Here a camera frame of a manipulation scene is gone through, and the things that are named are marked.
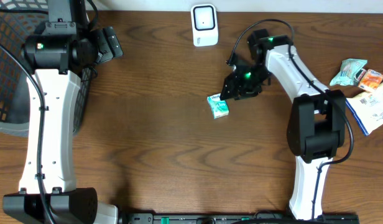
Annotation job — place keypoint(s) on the light blue tissue pack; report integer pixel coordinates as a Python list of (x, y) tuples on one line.
[(218, 107)]

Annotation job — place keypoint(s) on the large yellow snack bag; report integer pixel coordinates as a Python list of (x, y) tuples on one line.
[(367, 109)]

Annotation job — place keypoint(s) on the grey plastic mesh basket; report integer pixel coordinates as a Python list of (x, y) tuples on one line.
[(18, 20)]

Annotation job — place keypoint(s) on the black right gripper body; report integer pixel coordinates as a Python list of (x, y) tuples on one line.
[(246, 81)]

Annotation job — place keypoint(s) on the small orange carton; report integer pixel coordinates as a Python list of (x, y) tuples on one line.
[(370, 81)]

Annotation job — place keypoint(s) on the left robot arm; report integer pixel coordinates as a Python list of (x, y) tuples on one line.
[(53, 62)]

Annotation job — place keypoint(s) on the teal snack packet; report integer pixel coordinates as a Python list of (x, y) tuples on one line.
[(348, 71)]

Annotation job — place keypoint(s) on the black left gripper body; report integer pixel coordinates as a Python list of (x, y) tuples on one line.
[(105, 45)]

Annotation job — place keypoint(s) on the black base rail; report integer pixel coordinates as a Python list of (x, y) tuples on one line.
[(269, 218)]

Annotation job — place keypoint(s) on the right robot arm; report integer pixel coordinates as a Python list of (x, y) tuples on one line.
[(316, 126)]

